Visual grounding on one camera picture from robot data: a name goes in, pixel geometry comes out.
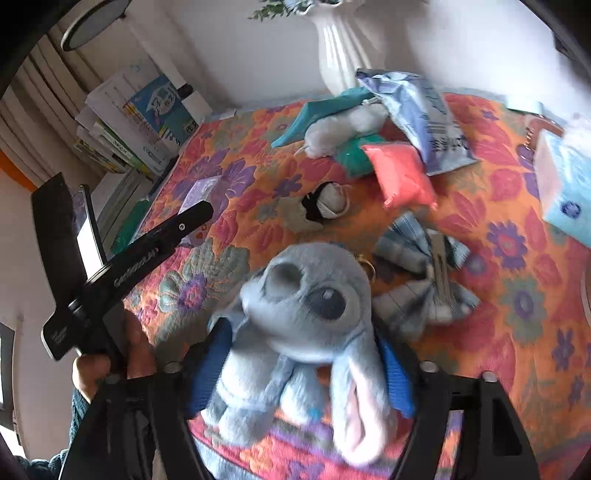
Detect teal flat packet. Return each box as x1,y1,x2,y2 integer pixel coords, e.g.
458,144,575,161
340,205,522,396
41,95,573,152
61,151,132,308
271,87,376,149

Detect white ribbed vase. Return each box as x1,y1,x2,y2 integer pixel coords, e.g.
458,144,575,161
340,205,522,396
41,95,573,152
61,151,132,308
310,0,389,96

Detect small purple packet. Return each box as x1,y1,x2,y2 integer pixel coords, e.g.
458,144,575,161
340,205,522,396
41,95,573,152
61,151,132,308
178,175,223,216

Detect green bag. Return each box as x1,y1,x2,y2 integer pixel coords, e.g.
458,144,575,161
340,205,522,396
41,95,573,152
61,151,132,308
111,198,154,256

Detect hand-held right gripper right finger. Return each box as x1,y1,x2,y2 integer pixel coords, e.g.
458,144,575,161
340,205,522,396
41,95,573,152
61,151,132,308
375,329,541,480

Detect person's left forearm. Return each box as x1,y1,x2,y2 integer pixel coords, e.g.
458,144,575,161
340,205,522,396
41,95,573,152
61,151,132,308
13,387,93,480

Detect stack of books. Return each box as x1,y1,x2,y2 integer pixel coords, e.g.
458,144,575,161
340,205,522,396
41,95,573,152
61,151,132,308
73,67,214,177

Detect person's left hand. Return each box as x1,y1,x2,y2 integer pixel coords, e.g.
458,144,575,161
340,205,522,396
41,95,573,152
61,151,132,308
73,308,158,404

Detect light blue tissue box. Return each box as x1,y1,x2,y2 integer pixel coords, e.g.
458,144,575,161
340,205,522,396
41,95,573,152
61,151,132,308
536,115,591,237

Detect plaid fabric bow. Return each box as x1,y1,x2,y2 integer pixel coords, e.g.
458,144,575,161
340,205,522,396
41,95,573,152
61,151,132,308
372,212,481,341

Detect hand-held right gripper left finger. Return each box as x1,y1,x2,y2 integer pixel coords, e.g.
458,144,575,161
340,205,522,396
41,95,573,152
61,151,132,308
60,318,234,480

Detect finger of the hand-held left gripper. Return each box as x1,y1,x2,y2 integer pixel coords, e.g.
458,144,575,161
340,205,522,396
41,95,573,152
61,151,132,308
134,200,215,260

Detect coral pink pouch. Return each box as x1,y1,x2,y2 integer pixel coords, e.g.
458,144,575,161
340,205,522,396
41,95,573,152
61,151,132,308
360,142,438,210

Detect white plush toy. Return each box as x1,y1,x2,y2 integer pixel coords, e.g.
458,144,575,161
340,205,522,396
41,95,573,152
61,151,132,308
302,102,387,159

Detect black and white sock ball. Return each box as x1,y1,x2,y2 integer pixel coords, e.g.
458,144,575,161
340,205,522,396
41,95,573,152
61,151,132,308
301,181,351,223

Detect white stacked boards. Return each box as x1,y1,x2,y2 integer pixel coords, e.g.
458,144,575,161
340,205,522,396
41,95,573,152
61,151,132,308
0,23,109,188

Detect floral quilted blanket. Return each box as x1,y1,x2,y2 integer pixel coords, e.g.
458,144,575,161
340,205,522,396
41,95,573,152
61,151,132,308
121,91,591,480

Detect blue and white wipes packet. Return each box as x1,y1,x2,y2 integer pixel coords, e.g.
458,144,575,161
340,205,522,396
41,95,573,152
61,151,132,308
355,68,479,177

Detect green packet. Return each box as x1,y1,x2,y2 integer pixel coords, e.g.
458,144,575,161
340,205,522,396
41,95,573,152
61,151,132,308
333,134,384,180

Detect blue plush toy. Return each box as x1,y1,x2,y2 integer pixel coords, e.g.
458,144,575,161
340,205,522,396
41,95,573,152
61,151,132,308
201,242,398,467

